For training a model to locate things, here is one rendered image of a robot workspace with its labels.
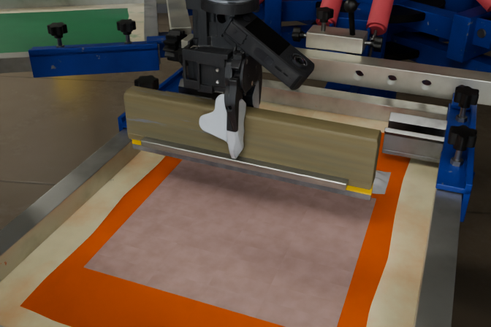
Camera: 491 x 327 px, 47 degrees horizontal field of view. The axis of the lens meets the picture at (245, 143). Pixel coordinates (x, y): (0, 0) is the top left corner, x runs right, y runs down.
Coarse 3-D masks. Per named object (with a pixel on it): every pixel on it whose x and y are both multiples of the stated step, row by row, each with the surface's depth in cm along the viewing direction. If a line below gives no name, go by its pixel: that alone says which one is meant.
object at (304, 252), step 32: (384, 160) 98; (288, 192) 90; (320, 192) 90; (256, 224) 83; (288, 224) 83; (320, 224) 83; (352, 224) 83; (384, 224) 83; (256, 256) 77; (288, 256) 77; (320, 256) 77; (352, 256) 77; (384, 256) 77; (224, 288) 71; (256, 288) 71; (288, 288) 71; (320, 288) 71; (352, 288) 71; (192, 320) 67; (224, 320) 67; (256, 320) 67; (288, 320) 67; (320, 320) 67; (352, 320) 67
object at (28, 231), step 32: (288, 96) 117; (320, 96) 114; (352, 96) 113; (96, 160) 92; (128, 160) 98; (64, 192) 84; (448, 192) 84; (32, 224) 77; (448, 224) 77; (0, 256) 72; (448, 256) 71; (448, 288) 66; (416, 320) 62; (448, 320) 62
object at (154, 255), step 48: (144, 192) 90; (192, 192) 90; (240, 192) 90; (96, 240) 80; (144, 240) 80; (192, 240) 80; (48, 288) 71; (96, 288) 71; (144, 288) 71; (192, 288) 71
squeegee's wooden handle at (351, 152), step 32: (128, 96) 78; (160, 96) 77; (192, 96) 77; (128, 128) 81; (160, 128) 79; (192, 128) 77; (256, 128) 73; (288, 128) 71; (320, 128) 70; (352, 128) 69; (288, 160) 73; (320, 160) 72; (352, 160) 70
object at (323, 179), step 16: (144, 144) 79; (160, 144) 79; (176, 144) 79; (208, 160) 77; (224, 160) 76; (240, 160) 75; (256, 160) 75; (288, 176) 73; (304, 176) 72; (320, 176) 72
